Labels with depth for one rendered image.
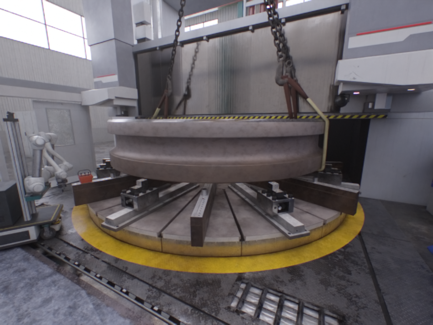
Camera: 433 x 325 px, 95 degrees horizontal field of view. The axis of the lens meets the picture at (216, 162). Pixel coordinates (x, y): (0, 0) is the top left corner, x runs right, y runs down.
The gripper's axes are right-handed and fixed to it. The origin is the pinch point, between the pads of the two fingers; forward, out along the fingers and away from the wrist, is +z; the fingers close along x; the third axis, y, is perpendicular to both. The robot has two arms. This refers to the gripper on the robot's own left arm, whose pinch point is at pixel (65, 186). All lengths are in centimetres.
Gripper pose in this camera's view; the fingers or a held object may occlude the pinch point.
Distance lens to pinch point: 417.2
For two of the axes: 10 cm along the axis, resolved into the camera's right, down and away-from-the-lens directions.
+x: -4.9, -1.8, 8.5
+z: 0.0, 9.8, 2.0
